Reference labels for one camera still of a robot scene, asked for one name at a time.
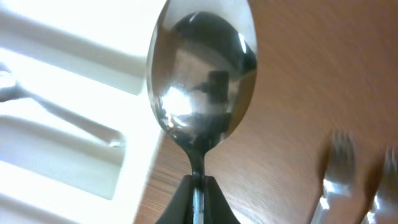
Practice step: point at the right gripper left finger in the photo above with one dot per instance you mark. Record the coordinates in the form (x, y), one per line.
(179, 209)

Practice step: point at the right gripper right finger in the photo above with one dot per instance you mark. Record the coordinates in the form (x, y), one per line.
(217, 209)

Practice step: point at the metal fork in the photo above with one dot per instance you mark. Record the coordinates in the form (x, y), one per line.
(338, 181)
(385, 199)

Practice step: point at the large metal spoon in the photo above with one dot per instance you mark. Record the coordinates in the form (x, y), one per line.
(13, 89)
(201, 72)

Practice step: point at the white plastic cutlery tray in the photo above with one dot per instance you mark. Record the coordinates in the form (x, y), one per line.
(90, 58)

